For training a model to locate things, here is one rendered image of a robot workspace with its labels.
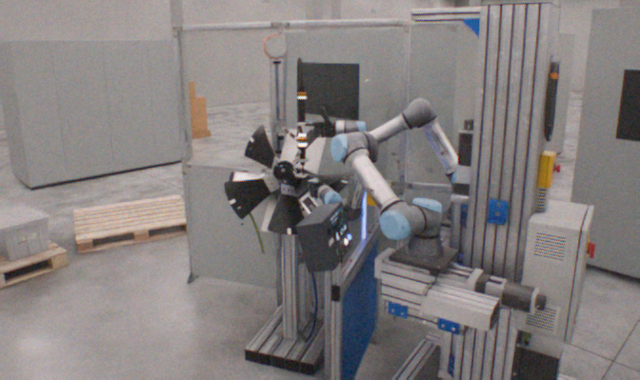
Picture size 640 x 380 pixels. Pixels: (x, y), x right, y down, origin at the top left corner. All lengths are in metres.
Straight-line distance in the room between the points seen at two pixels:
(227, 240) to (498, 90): 2.56
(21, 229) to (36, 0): 10.28
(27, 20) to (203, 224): 11.02
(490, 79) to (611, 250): 2.96
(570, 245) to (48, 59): 6.79
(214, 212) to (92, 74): 4.30
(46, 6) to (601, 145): 13.01
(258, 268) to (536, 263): 2.35
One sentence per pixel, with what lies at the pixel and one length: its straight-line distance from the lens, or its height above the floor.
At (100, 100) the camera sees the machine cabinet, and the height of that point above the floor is 1.17.
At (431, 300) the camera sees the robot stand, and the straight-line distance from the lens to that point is 1.91.
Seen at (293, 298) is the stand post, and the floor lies 0.38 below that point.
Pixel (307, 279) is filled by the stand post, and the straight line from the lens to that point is 3.22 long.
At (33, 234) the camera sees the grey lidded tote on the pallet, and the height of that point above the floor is 0.33.
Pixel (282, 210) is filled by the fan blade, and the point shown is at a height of 1.03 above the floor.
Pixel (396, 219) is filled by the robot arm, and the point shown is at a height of 1.24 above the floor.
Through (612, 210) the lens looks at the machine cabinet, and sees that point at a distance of 4.57.
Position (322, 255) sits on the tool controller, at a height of 1.13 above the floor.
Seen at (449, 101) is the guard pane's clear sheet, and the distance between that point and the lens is 3.11.
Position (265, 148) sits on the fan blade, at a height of 1.31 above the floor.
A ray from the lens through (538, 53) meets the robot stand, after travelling 1.91.
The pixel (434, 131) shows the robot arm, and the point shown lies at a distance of 2.47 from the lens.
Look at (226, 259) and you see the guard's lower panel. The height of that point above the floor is 0.24.
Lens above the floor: 1.86
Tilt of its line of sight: 14 degrees down
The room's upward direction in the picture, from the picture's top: straight up
